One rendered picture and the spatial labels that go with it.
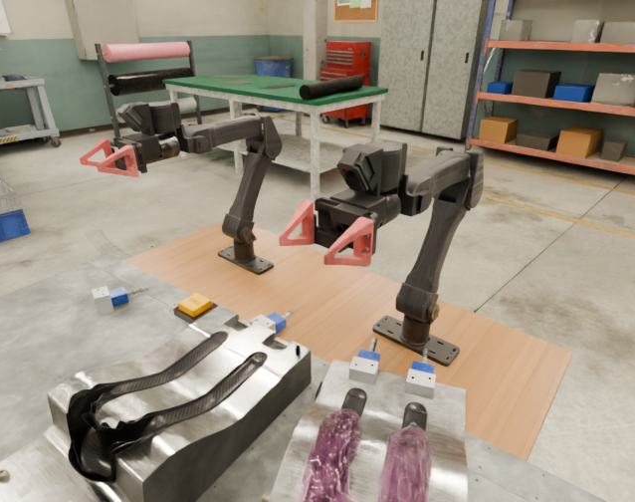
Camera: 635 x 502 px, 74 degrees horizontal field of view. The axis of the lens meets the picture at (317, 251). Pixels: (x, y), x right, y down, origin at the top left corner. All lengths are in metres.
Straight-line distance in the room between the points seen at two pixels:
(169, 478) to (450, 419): 0.46
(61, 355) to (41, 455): 0.33
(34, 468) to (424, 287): 0.75
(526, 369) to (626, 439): 1.20
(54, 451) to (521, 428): 0.81
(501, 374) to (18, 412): 0.98
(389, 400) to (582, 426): 1.44
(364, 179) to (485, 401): 0.55
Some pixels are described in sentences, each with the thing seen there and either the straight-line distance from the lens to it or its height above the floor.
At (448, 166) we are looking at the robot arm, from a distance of 0.83.
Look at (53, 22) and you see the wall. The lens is 7.34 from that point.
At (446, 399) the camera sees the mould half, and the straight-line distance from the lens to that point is 0.85.
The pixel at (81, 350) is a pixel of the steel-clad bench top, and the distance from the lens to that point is 1.13.
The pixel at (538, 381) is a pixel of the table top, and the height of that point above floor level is 0.80.
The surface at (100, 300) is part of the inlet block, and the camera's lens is 1.20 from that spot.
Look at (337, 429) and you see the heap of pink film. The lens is 0.69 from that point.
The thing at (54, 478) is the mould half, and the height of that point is 0.86.
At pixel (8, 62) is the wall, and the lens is 7.20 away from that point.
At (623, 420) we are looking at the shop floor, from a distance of 2.29.
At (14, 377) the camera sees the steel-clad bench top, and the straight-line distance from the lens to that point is 1.13.
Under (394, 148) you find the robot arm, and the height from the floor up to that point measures 1.30.
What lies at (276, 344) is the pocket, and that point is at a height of 0.86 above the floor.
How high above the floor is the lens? 1.46
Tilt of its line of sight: 28 degrees down
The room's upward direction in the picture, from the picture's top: straight up
